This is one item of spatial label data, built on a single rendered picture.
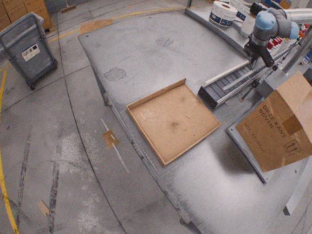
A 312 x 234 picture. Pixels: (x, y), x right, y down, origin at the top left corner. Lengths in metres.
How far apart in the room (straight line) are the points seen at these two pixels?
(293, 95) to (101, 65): 0.83
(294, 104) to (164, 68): 0.59
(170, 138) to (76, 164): 1.11
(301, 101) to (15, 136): 2.38
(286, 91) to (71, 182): 1.58
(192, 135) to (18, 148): 1.85
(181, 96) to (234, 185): 0.43
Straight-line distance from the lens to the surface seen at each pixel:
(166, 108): 0.62
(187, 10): 1.42
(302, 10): 0.87
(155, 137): 0.56
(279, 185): 0.80
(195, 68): 0.82
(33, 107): 2.13
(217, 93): 0.69
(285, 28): 0.68
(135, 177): 1.37
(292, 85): 0.61
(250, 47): 0.79
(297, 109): 0.53
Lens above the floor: 1.36
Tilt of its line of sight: 62 degrees down
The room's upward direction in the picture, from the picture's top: 9 degrees clockwise
